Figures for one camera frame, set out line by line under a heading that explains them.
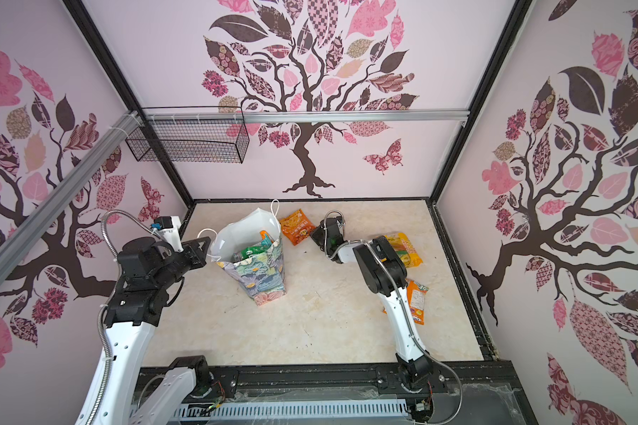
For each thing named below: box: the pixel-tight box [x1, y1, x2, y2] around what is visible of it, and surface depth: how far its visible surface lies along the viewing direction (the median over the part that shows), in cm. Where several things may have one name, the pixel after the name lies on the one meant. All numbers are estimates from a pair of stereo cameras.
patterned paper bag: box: [197, 199, 287, 307], surface depth 81 cm
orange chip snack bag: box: [280, 208, 317, 247], surface depth 111 cm
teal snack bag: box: [259, 233, 273, 249], surface depth 89 cm
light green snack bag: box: [241, 245, 266, 260], surface depth 81 cm
